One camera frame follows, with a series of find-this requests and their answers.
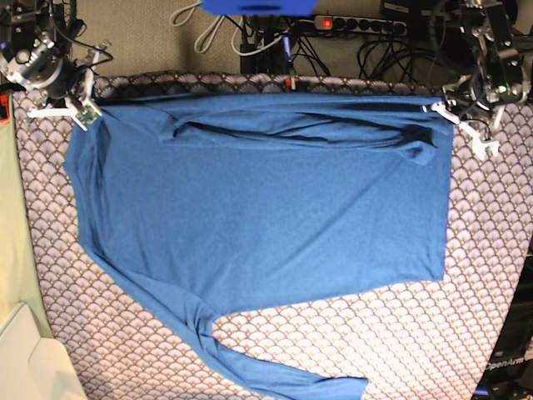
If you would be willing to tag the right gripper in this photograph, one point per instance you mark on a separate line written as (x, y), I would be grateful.
(61, 79)

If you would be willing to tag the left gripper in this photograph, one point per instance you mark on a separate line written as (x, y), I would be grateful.
(467, 101)

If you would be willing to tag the blue long-sleeve T-shirt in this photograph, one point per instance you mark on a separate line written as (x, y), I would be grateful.
(200, 206)

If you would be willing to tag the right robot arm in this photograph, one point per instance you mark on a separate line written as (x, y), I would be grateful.
(36, 40)

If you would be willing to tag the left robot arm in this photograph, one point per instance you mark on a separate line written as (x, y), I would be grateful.
(475, 42)

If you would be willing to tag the blue box at top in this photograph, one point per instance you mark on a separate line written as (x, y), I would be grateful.
(260, 7)

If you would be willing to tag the white power strip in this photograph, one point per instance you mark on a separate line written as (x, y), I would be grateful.
(359, 25)

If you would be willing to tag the patterned fan-print tablecloth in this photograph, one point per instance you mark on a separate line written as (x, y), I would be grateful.
(426, 340)

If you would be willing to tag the black OpenArm case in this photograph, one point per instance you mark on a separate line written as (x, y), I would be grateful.
(508, 374)

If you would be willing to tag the white plastic bin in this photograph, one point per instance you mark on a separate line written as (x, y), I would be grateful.
(34, 367)

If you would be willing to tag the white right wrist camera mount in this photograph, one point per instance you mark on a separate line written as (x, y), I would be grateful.
(79, 104)

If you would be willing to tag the blue centre clamp handle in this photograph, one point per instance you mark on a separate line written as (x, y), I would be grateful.
(286, 43)

